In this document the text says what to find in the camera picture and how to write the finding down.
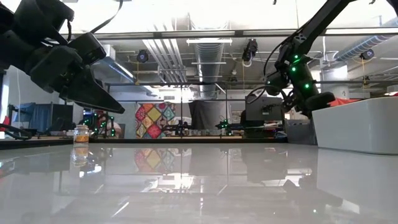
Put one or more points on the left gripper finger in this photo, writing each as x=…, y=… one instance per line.
x=90, y=91

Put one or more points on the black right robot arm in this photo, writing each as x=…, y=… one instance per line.
x=323, y=18

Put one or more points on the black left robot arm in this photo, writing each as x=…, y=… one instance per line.
x=37, y=18

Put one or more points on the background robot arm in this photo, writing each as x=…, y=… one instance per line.
x=224, y=125
x=177, y=129
x=93, y=124

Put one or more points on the orange cloth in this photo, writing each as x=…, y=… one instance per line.
x=345, y=101

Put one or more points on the dark screen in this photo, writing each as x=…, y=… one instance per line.
x=62, y=113

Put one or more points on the clear bin with coins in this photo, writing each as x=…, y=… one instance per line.
x=298, y=133

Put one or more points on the person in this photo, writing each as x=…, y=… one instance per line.
x=116, y=129

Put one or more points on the glass jar with yellow spice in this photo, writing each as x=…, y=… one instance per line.
x=81, y=137

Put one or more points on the white plastic bin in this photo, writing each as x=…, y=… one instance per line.
x=357, y=127

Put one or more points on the black monitor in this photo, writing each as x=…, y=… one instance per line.
x=264, y=112

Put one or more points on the cluttered desk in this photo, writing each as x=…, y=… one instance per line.
x=261, y=129

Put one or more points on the colourful diamond patterned quilt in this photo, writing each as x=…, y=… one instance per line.
x=154, y=121

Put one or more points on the dark grey hanging cloth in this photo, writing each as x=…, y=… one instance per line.
x=208, y=113

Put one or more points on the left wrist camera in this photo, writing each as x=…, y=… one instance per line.
x=88, y=49

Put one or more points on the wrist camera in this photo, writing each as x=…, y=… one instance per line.
x=276, y=84
x=88, y=49

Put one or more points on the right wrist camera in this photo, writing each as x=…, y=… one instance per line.
x=276, y=84

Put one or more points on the striped flexible duct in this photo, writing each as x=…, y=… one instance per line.
x=363, y=45

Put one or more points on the black pipe rail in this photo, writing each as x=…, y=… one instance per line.
x=186, y=83

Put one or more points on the overhead frame beam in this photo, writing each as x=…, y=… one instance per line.
x=186, y=34

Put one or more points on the silver ventilation duct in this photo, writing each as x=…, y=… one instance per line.
x=208, y=62

